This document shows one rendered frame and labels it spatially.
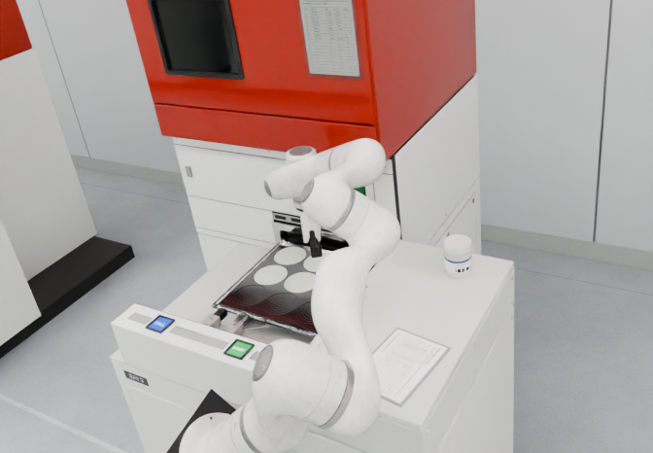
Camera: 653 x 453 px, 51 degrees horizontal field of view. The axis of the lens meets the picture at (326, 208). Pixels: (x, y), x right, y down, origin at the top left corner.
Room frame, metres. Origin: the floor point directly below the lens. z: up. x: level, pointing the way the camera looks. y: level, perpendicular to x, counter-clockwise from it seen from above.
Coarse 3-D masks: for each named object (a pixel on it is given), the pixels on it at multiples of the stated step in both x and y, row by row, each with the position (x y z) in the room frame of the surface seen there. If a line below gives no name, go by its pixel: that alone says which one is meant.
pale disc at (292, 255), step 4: (288, 248) 1.83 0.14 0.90; (292, 248) 1.82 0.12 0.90; (296, 248) 1.82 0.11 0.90; (300, 248) 1.82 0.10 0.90; (280, 252) 1.81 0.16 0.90; (284, 252) 1.81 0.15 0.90; (288, 252) 1.80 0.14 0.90; (292, 252) 1.80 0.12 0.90; (296, 252) 1.80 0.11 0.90; (300, 252) 1.79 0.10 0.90; (304, 252) 1.79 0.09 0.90; (276, 256) 1.79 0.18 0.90; (280, 256) 1.79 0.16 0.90; (284, 256) 1.79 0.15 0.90; (288, 256) 1.78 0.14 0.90; (292, 256) 1.78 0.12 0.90; (296, 256) 1.77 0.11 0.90; (300, 256) 1.77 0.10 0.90; (304, 256) 1.77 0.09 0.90; (276, 260) 1.77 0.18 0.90; (280, 260) 1.77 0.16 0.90; (284, 260) 1.76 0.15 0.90; (288, 260) 1.76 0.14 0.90; (292, 260) 1.76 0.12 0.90; (296, 260) 1.75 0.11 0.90; (300, 260) 1.75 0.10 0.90
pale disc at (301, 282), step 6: (294, 276) 1.67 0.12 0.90; (300, 276) 1.66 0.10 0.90; (306, 276) 1.66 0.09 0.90; (312, 276) 1.65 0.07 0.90; (288, 282) 1.64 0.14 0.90; (294, 282) 1.64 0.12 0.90; (300, 282) 1.63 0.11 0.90; (306, 282) 1.63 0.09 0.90; (312, 282) 1.62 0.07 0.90; (288, 288) 1.61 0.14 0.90; (294, 288) 1.61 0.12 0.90; (300, 288) 1.60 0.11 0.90; (306, 288) 1.60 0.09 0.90; (312, 288) 1.60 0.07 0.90
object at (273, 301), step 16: (272, 256) 1.79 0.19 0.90; (256, 272) 1.72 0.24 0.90; (288, 272) 1.69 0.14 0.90; (240, 288) 1.65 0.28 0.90; (256, 288) 1.64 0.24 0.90; (272, 288) 1.62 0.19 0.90; (224, 304) 1.58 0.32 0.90; (240, 304) 1.57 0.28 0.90; (256, 304) 1.56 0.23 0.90; (272, 304) 1.55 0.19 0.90; (288, 304) 1.54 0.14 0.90; (304, 304) 1.53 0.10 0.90; (288, 320) 1.47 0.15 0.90; (304, 320) 1.46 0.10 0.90
